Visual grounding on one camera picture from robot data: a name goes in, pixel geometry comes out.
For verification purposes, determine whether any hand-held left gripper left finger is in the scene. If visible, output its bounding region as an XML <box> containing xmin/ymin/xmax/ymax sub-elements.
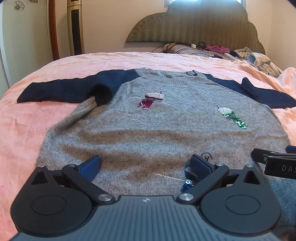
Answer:
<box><xmin>31</xmin><ymin>155</ymin><xmax>116</xmax><ymax>205</ymax></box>

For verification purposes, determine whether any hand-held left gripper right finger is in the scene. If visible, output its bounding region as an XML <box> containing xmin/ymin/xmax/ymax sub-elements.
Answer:
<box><xmin>176</xmin><ymin>154</ymin><xmax>263</xmax><ymax>205</ymax></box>

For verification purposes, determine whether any grey and navy knit sweater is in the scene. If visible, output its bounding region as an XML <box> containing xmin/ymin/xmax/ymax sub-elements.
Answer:
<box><xmin>17</xmin><ymin>68</ymin><xmax>296</xmax><ymax>197</ymax></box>

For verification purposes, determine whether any pile of light clothes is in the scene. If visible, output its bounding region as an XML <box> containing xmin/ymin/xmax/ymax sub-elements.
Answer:
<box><xmin>233</xmin><ymin>46</ymin><xmax>284</xmax><ymax>77</ymax></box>

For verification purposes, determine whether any grey cloth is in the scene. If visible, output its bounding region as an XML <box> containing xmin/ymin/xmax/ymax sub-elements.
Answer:
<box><xmin>264</xmin><ymin>177</ymin><xmax>296</xmax><ymax>239</ymax></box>

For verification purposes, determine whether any pink blanket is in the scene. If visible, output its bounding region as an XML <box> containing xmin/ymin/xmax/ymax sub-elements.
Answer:
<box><xmin>0</xmin><ymin>51</ymin><xmax>296</xmax><ymax>237</ymax></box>

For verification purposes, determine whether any pink cloth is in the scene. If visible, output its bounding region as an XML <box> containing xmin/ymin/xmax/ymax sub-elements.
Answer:
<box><xmin>205</xmin><ymin>44</ymin><xmax>230</xmax><ymax>53</ymax></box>

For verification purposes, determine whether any patterned pillow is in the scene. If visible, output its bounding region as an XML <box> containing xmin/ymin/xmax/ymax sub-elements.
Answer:
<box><xmin>163</xmin><ymin>43</ymin><xmax>222</xmax><ymax>57</ymax></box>

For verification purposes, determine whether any gold tower fan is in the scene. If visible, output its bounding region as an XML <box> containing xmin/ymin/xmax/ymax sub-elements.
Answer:
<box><xmin>67</xmin><ymin>0</ymin><xmax>85</xmax><ymax>56</ymax></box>

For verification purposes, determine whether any olive padded headboard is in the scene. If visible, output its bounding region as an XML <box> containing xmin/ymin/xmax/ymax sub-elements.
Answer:
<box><xmin>126</xmin><ymin>0</ymin><xmax>266</xmax><ymax>55</ymax></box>

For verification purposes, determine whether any white flowered wardrobe door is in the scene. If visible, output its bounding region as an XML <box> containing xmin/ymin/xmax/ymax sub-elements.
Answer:
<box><xmin>0</xmin><ymin>0</ymin><xmax>52</xmax><ymax>88</ymax></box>

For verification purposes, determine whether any window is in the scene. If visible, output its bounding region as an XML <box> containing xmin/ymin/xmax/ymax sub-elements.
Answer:
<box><xmin>164</xmin><ymin>0</ymin><xmax>246</xmax><ymax>7</ymax></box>

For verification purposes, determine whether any black cable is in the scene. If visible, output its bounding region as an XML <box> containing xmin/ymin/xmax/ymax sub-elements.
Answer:
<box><xmin>151</xmin><ymin>41</ymin><xmax>207</xmax><ymax>53</ymax></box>

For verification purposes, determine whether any wooden door frame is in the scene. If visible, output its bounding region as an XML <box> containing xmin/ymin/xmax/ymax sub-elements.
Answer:
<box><xmin>48</xmin><ymin>0</ymin><xmax>60</xmax><ymax>59</ymax></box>

